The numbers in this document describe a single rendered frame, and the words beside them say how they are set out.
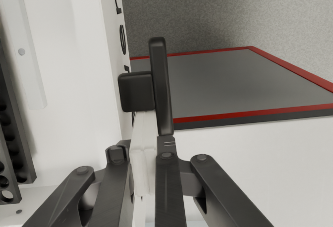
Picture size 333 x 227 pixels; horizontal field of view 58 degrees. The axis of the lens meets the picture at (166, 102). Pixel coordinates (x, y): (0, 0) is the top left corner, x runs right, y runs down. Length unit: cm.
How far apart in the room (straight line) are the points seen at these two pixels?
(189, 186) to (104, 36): 10
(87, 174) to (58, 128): 16
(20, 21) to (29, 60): 3
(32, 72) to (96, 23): 12
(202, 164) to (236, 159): 27
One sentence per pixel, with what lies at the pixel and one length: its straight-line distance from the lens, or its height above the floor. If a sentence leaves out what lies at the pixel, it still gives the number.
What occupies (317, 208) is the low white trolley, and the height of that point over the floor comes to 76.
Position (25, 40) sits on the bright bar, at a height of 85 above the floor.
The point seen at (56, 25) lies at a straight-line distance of 29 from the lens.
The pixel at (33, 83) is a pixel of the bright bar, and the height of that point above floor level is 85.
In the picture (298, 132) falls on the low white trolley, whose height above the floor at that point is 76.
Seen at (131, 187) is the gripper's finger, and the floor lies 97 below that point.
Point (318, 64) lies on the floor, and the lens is 129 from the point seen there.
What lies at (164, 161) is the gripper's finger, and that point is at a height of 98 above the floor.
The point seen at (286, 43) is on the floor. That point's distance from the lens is 122.
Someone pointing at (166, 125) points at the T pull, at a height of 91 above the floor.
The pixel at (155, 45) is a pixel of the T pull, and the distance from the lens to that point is 20.
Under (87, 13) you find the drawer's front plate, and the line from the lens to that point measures 19.
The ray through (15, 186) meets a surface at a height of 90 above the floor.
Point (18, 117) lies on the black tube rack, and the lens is 29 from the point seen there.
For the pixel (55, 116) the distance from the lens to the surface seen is 31.
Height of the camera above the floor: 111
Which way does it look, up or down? 71 degrees down
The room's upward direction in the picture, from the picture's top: 175 degrees clockwise
